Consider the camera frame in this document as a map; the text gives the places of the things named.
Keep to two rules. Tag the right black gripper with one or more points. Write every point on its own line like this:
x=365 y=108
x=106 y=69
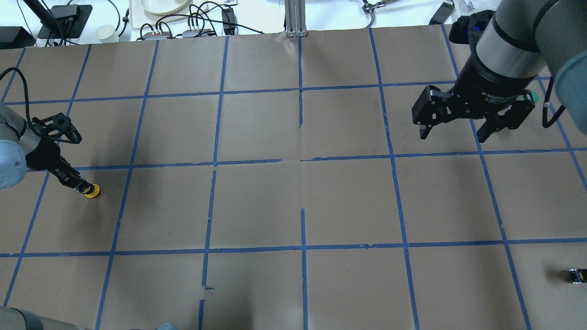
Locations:
x=487 y=85

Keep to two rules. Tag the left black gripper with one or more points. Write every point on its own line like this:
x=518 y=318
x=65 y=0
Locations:
x=41 y=157

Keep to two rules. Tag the yellow push button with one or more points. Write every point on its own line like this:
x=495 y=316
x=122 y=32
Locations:
x=92 y=192

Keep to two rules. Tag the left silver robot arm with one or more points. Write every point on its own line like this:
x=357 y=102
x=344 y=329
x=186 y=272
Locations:
x=34 y=145

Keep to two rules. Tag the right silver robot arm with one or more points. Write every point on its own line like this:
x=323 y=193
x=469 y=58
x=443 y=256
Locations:
x=508 y=49

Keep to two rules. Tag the black power adapter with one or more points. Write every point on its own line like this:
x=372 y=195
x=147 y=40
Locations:
x=444 y=11

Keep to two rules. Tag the white paper cup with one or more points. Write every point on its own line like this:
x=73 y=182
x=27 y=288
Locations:
x=106 y=34

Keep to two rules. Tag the beige plate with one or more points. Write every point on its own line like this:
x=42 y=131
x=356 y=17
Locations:
x=163 y=7

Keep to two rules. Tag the black camera stand base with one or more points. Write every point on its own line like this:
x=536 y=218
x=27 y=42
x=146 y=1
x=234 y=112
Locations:
x=63 y=21

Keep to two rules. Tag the small black switch block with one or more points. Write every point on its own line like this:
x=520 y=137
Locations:
x=578 y=275

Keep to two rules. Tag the aluminium frame post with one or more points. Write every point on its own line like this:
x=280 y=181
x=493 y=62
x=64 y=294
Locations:
x=295 y=19

